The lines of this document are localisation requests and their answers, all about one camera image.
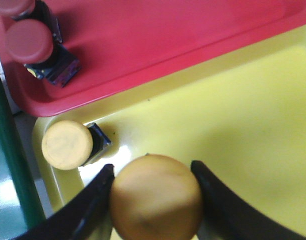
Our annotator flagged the red plastic tray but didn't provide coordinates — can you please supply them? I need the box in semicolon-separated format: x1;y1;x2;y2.
0;0;306;117

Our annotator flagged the red mushroom push button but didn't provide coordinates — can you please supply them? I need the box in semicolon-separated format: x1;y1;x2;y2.
5;19;81;88
0;0;63;44

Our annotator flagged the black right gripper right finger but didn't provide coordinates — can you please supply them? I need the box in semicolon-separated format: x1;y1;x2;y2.
190;160;306;240

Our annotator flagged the green conveyor belt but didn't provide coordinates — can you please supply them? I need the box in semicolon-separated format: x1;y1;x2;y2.
0;78;45;240

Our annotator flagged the yellow plastic tray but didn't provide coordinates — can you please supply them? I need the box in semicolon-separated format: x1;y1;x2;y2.
32;24;306;236

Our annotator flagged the yellow mushroom push button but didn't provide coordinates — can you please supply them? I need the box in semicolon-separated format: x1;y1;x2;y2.
41;120;112;171
109;154;203;240

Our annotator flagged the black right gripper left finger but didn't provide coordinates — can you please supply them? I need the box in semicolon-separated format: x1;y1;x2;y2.
15;163;115;240

